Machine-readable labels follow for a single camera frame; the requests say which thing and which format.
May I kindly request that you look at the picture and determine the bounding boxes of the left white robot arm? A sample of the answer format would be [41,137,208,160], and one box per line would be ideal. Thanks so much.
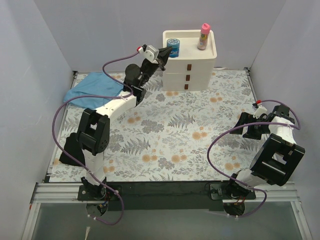
[76,44,172,200]

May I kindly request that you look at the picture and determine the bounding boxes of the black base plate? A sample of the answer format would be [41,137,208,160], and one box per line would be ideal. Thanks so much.
[77,181,257,212]

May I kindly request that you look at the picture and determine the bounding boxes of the black cloth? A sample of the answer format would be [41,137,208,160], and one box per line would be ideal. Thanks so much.
[59,132,85,167]

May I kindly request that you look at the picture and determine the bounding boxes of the floral table mat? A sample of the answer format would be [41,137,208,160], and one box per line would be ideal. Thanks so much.
[48,69,280,182]

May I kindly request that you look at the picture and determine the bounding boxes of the blue cloth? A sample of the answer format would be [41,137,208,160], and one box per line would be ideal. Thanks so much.
[63,72,123,110]

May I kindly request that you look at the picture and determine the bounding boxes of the blue round jar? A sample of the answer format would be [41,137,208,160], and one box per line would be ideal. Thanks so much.
[166,38,180,58]

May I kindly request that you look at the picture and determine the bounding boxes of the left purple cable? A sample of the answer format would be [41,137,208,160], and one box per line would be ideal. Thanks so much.
[51,48,125,226]

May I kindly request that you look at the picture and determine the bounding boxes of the pink-capped clear tube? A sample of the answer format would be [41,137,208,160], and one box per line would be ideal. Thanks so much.
[197,23,211,50]

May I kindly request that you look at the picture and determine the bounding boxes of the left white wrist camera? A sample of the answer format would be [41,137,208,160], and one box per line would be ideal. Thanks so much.
[137,44,160,64]

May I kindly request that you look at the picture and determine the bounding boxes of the white three-drawer organizer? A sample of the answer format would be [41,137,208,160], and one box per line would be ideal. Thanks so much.
[162,29,217,92]

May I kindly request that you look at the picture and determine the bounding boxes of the aluminium front rail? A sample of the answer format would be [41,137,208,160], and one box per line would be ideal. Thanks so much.
[22,181,312,240]

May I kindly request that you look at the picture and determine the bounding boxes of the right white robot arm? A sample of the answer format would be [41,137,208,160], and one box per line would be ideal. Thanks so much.
[226,103,305,199]

